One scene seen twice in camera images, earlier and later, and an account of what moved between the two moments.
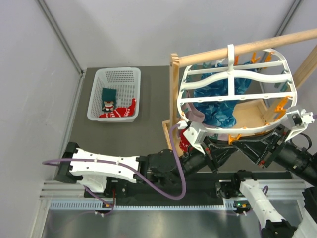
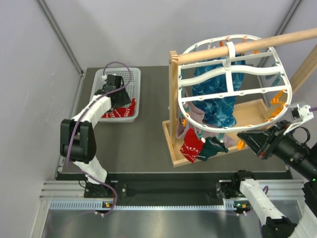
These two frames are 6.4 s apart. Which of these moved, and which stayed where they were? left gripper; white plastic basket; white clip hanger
Moved: left gripper; white clip hanger
Stayed: white plastic basket
